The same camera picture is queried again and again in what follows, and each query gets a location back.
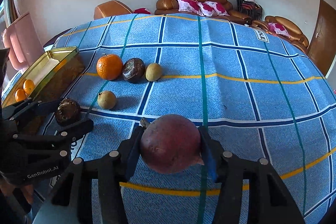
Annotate dark brown fruit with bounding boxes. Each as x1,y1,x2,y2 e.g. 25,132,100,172
122,58,145,83
55,98,80,127

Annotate large purple passion fruit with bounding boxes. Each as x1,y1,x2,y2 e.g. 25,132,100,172
140,114,204,174

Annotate small yellow fruit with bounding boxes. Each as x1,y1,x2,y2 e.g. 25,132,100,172
145,63,162,82
97,90,117,110

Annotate left hand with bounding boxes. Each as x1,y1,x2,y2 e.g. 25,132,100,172
1,173,34,205

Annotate gold rectangular tin box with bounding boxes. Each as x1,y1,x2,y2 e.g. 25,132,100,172
1,47,85,135

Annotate pink plastic chair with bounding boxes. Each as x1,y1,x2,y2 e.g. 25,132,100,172
2,12,45,72

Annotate far orange with stem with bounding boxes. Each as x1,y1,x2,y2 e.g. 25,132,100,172
96,54,123,81

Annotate blue checked tablecloth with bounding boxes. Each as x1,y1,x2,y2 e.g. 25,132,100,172
31,13,336,224

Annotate brown leather armchair left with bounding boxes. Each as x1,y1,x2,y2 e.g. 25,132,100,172
93,0,133,20

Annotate brown leather armchair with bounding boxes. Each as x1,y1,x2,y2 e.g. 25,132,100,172
93,0,133,20
252,15,309,54

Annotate brown wooden door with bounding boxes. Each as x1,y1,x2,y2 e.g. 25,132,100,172
308,0,336,76

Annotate floral cushion on armchair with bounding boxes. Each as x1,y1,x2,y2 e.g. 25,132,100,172
268,22,290,38

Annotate brown leather armchair right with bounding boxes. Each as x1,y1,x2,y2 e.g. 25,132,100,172
252,15,309,54

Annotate floral pink sofa cushion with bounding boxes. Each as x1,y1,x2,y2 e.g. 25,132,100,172
177,0,229,17

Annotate brown leather sofa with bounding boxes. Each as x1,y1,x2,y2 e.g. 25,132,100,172
155,0,252,25

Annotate stacked dark chairs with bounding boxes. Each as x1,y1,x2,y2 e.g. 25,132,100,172
236,0,263,20

